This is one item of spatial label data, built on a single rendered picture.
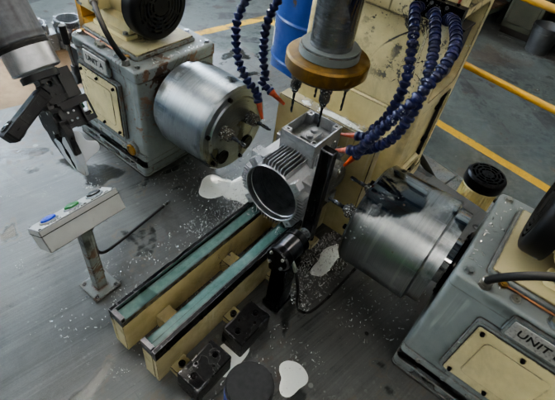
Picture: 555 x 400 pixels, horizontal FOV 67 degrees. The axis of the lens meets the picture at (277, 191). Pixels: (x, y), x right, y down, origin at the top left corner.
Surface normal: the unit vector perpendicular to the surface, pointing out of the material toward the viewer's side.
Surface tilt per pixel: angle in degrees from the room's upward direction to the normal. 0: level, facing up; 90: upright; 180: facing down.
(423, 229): 32
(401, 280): 88
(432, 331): 90
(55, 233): 57
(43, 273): 0
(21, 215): 0
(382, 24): 90
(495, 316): 90
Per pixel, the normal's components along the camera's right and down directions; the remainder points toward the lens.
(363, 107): -0.62, 0.49
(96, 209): 0.71, 0.04
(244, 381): 0.12, -0.71
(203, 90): -0.15, -0.44
